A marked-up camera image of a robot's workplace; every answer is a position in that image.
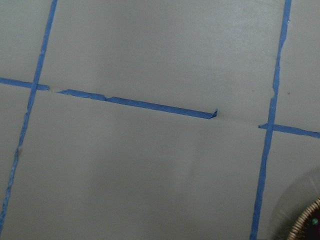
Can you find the brown wicker basket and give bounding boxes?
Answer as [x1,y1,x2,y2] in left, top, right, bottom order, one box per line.
[287,197,320,240]

